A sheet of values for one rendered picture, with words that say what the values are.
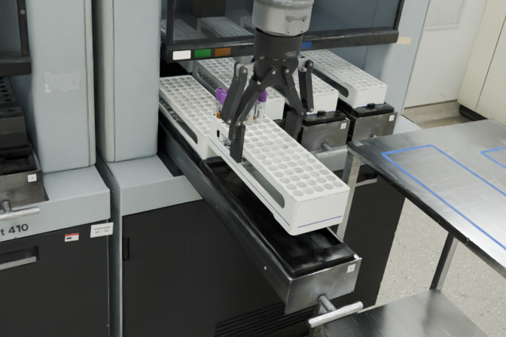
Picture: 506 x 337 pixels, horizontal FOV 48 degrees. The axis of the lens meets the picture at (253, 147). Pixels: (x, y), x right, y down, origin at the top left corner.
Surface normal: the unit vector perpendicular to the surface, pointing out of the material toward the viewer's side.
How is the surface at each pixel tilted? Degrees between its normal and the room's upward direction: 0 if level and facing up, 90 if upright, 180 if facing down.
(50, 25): 90
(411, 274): 0
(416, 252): 0
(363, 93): 90
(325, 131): 90
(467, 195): 0
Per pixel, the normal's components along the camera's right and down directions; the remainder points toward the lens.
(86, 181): 0.11, -0.87
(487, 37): -0.87, 0.15
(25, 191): 0.48, 0.47
